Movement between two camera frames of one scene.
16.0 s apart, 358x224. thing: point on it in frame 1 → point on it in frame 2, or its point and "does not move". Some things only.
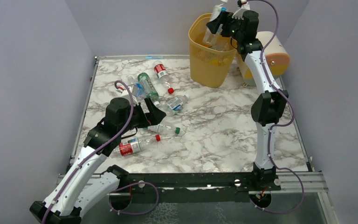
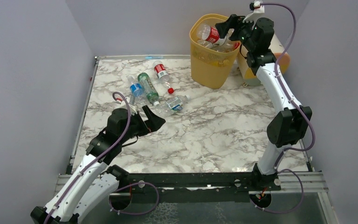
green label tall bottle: x=148 y=87 does not move
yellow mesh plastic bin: x=210 y=68 does not move
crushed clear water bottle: x=176 y=104 does not move
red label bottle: x=134 y=145 → x=206 y=32
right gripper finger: x=214 y=25 → x=223 y=27
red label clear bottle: x=162 y=75 does not move
